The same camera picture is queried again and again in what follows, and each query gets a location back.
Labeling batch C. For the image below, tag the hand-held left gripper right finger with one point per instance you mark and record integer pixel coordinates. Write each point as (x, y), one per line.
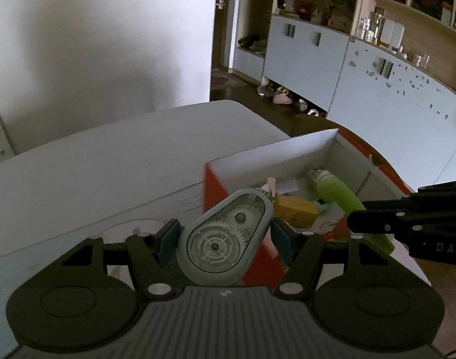
(284, 243)

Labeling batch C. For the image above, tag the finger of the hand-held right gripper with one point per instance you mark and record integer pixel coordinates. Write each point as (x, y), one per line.
(373, 222)
(418, 200)

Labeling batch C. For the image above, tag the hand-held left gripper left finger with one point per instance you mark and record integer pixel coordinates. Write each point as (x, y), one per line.
(170, 243)

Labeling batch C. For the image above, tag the yellow small box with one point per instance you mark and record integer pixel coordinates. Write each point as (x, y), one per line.
(295, 209)

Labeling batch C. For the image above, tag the orange carrot toy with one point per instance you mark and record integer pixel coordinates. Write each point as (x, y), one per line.
(334, 230)

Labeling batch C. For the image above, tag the lime green stick toy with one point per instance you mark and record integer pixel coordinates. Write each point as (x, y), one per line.
(336, 194)

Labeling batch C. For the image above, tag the grey correction tape dispenser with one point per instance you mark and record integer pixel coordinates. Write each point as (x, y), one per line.
(220, 243)

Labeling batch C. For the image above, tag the red cardboard box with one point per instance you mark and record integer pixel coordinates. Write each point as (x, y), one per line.
(257, 157)

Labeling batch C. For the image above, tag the pink shoe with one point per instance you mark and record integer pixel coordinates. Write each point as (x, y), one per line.
(282, 95)

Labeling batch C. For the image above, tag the grey shoe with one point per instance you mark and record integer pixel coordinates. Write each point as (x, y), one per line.
(265, 90)

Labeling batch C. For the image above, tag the patterned rug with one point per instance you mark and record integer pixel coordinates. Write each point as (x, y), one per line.
(220, 81)

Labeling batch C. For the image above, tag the dark bag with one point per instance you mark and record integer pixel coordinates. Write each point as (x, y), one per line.
(252, 44)

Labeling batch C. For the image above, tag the dark brown door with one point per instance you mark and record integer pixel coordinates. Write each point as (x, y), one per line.
(222, 26)

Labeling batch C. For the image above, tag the pale blue wall cabinet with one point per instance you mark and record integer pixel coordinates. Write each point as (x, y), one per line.
(306, 63)

